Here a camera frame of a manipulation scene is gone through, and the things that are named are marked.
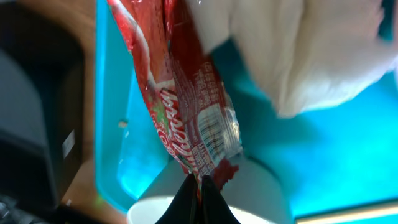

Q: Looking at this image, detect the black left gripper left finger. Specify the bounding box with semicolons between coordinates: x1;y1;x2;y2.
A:
156;174;198;224

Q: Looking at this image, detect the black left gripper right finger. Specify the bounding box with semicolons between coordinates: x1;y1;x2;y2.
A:
200;175;240;224

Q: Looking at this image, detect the white paper cup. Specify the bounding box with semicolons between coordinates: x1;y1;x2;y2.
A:
127;156;294;224

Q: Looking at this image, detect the red snack wrapper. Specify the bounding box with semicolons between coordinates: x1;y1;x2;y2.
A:
108;0;243;189

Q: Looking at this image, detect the white napkin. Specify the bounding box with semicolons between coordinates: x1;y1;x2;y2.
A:
187;0;397;118

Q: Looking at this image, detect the teal plastic tray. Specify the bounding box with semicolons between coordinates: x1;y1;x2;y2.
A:
95;1;397;218

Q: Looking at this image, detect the wooden chopstick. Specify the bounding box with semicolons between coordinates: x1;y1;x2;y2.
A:
295;202;397;224

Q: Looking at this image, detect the black plastic tray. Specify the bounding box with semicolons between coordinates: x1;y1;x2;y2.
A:
1;1;85;210

